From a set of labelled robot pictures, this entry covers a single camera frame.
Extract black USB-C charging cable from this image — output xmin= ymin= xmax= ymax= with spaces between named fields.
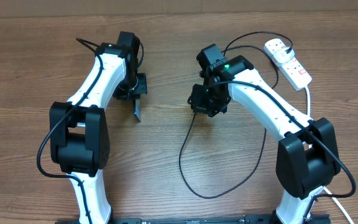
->
xmin=178 ymin=30 xmax=294 ymax=200

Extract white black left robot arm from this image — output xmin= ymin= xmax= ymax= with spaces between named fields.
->
xmin=44 ymin=31 xmax=147 ymax=223

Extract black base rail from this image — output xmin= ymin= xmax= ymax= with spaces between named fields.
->
xmin=54 ymin=213 xmax=332 ymax=224

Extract white charger plug adapter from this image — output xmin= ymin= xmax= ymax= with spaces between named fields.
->
xmin=273 ymin=47 xmax=295 ymax=67

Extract white power extension strip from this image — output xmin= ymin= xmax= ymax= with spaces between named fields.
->
xmin=264 ymin=39 xmax=312 ymax=91

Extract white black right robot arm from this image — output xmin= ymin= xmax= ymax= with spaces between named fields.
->
xmin=188 ymin=44 xmax=343 ymax=223

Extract smartphone with teal screen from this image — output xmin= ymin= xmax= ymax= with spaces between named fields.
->
xmin=133 ymin=99 xmax=141 ymax=122

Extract white power strip cord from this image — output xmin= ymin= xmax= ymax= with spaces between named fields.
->
xmin=304 ymin=86 xmax=355 ymax=224

